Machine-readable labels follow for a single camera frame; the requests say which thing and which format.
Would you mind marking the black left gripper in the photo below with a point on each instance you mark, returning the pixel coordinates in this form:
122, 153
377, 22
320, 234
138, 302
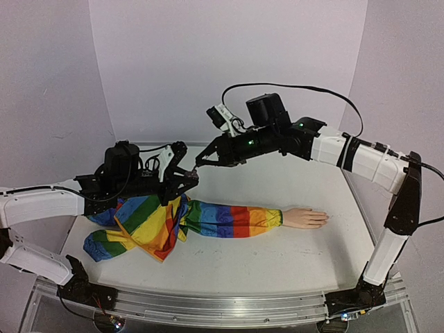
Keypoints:
174, 182

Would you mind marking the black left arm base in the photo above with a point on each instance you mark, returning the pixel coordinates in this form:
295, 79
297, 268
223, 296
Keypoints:
80, 290

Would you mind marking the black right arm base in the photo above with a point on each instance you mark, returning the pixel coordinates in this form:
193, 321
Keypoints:
364, 296

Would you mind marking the aluminium front rail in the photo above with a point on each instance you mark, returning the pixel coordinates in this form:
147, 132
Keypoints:
227, 311

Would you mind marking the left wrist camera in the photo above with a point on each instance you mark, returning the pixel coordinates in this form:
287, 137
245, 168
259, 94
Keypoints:
169, 158

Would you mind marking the mannequin hand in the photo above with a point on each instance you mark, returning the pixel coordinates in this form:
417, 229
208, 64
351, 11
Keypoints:
304, 218

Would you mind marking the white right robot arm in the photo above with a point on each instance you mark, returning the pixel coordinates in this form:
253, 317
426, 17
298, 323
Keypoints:
397, 173

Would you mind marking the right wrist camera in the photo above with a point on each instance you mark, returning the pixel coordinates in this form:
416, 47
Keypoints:
224, 120

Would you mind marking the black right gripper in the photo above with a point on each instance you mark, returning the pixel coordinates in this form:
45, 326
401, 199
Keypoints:
222, 149

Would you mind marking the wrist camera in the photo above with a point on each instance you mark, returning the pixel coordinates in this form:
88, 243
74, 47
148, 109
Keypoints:
169, 158
224, 120

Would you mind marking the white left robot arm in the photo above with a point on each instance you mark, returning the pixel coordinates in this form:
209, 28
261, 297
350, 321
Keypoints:
22, 206

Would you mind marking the rainbow striped jacket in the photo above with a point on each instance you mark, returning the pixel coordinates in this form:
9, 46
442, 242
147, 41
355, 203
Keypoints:
142, 222

